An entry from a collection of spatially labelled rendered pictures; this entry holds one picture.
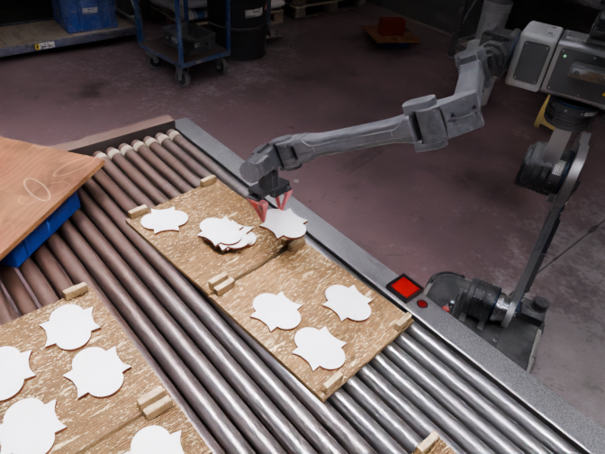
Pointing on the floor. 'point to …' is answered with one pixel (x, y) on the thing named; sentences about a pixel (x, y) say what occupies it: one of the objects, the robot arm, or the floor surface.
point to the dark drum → (240, 27)
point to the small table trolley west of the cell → (160, 52)
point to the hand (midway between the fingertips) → (271, 213)
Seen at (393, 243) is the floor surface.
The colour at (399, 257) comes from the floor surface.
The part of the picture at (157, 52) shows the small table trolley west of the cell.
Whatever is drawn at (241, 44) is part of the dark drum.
